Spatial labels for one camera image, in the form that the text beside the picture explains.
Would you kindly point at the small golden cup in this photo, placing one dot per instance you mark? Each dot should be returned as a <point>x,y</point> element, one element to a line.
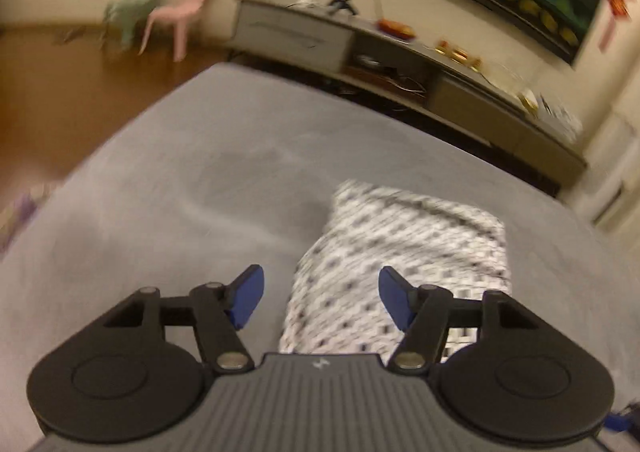
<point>473,63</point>
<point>442,47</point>

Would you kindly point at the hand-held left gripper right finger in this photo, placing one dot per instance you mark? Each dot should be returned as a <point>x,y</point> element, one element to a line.
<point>395,297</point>

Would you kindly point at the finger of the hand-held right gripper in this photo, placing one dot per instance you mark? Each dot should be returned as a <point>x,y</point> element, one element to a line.
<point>622,421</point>

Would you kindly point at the golden bowl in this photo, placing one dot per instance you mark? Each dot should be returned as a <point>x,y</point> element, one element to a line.
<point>457,54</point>

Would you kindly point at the white carton box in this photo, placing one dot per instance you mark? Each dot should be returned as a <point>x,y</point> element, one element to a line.
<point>560,117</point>

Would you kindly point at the dark pot with lid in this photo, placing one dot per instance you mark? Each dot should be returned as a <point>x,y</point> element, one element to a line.
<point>369,62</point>

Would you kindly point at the long low media cabinet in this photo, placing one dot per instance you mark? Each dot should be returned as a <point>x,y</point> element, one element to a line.
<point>465,92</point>

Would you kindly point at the gold foil box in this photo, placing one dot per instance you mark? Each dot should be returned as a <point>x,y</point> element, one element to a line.
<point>527,100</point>

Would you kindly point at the green plastic child chair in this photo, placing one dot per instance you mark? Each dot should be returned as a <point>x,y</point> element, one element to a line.
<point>135,2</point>

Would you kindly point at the white black patterned garment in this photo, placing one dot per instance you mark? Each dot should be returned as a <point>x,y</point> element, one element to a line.
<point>400,232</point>

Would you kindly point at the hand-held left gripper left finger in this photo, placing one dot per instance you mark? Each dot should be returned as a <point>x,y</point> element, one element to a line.
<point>250,297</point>

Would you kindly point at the purple plastic bag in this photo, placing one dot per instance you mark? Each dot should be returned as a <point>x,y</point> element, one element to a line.
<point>22,212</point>

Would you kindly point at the plate of orange fruit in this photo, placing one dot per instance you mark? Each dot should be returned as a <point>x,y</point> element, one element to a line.
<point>395,28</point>

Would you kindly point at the small dark flat object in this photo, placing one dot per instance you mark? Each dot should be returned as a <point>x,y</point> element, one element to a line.
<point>70,34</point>

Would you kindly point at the woven wicker basket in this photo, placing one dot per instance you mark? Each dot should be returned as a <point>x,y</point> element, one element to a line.
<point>47,189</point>

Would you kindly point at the set of clear glasses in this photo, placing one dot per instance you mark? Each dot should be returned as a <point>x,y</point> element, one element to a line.
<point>502,77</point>

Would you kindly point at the cream curtain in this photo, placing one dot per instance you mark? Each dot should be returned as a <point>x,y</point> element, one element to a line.
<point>615,157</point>

